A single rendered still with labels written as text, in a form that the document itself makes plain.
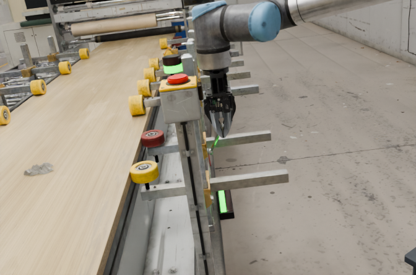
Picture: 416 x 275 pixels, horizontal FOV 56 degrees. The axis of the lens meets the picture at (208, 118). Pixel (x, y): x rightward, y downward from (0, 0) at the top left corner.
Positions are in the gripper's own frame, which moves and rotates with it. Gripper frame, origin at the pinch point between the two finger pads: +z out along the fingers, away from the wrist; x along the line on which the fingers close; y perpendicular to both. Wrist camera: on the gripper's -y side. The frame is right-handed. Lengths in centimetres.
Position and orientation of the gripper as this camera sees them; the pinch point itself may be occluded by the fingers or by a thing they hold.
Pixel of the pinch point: (222, 132)
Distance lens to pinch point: 115.4
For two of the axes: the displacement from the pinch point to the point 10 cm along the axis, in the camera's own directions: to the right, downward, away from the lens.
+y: 0.3, 3.5, -9.4
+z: 1.2, 9.3, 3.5
